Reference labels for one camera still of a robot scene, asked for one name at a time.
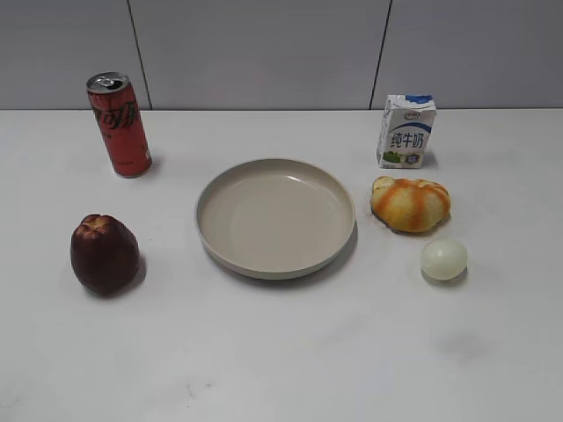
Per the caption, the orange striped croissant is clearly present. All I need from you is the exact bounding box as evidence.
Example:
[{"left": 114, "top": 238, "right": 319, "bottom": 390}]
[{"left": 369, "top": 176, "right": 451, "bottom": 234}]

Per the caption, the beige round plate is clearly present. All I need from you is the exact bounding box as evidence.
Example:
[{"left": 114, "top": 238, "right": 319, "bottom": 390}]
[{"left": 194, "top": 158, "right": 356, "bottom": 280}]

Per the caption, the white milk carton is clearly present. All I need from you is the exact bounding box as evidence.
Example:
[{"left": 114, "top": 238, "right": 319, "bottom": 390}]
[{"left": 376, "top": 94, "right": 436, "bottom": 169}]

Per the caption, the white peeled egg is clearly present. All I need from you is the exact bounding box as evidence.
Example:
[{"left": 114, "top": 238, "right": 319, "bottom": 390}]
[{"left": 420, "top": 238, "right": 468, "bottom": 281}]

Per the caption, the dark red wax apple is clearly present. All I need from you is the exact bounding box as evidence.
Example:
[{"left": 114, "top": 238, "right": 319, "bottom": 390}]
[{"left": 70, "top": 215, "right": 141, "bottom": 296}]

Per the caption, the red cola can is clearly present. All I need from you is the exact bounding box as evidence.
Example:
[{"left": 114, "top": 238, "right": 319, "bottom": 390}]
[{"left": 86, "top": 71, "right": 152, "bottom": 178}]

